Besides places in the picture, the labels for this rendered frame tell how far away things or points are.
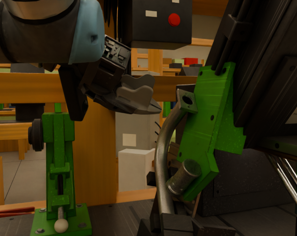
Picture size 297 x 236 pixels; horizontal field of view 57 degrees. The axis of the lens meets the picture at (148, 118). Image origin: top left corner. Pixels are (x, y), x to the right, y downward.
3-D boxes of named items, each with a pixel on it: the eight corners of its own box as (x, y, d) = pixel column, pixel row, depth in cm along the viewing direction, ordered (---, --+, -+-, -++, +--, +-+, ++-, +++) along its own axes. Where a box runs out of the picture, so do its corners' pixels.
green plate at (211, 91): (239, 182, 51) (267, 73, 51) (201, 175, 49) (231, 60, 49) (207, 167, 62) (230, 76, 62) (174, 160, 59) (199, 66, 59)
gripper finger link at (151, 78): (174, 93, 48) (127, 68, 45) (157, 114, 51) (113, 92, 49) (175, 83, 50) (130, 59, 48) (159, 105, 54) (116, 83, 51)
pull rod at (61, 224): (68, 234, 55) (68, 207, 55) (54, 236, 55) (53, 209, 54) (68, 222, 61) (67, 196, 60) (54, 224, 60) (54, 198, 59)
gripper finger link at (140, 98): (174, 104, 45) (123, 78, 43) (156, 126, 49) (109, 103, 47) (174, 93, 48) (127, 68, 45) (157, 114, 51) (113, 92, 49)
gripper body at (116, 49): (128, 73, 41) (52, 33, 39) (106, 109, 47) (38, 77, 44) (135, 49, 47) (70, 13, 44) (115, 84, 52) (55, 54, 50)
